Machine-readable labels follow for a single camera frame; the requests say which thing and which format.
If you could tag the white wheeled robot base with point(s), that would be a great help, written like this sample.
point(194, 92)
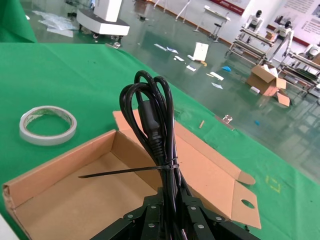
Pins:
point(105, 25)

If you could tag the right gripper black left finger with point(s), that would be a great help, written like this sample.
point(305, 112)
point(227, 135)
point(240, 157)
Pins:
point(147, 225)

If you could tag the clear plastic bags pile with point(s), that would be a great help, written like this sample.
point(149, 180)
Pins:
point(57, 22)

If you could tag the white paper sheet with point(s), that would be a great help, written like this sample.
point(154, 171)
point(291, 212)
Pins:
point(179, 58)
point(160, 46)
point(172, 50)
point(217, 85)
point(215, 76)
point(191, 68)

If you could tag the green table cloth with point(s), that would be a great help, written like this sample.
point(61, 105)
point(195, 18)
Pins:
point(75, 75)

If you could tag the small white box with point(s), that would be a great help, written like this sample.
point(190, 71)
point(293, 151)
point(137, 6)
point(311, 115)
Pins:
point(255, 90)

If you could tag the small black floor object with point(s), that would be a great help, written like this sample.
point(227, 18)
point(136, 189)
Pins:
point(142, 17)

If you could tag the white standing sign board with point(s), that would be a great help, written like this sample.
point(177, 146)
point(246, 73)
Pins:
point(201, 51)

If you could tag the small white block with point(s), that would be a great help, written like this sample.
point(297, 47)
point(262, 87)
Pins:
point(190, 57)

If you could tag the white humanoid robot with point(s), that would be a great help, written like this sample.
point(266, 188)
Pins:
point(312, 51)
point(287, 30)
point(255, 20)

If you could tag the white double-sided tape roll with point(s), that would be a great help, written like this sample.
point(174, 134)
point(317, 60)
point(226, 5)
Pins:
point(47, 140)

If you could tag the cardboard box with open lid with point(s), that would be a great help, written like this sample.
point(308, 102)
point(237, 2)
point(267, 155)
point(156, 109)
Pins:
point(75, 195)

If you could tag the blue cap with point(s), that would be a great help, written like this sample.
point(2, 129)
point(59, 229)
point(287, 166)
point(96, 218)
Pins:
point(226, 68)

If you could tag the short wooden stick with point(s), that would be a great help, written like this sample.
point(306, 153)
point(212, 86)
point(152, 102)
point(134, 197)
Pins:
point(202, 124)

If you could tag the open cardboard box on floor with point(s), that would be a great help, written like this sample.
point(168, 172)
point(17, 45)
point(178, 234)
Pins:
point(265, 82)

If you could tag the green fabric backdrop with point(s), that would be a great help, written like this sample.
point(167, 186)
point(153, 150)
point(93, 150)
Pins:
point(15, 20)

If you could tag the small tan cardboard piece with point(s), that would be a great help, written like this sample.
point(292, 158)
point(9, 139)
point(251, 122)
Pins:
point(204, 64)

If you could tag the metal frame rack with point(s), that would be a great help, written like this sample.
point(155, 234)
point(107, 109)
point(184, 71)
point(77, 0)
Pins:
point(300, 62)
point(250, 37)

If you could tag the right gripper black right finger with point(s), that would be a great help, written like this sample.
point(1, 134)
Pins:
point(200, 225)

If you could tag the black stool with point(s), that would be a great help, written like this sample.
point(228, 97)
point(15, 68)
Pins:
point(217, 25)

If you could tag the wall poster with red stripe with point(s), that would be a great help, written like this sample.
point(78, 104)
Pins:
point(305, 15)
point(230, 6)

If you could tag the white desk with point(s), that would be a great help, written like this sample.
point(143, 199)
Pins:
point(216, 13)

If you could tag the small blue scrap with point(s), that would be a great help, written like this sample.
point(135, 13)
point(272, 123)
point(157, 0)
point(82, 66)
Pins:
point(257, 122)

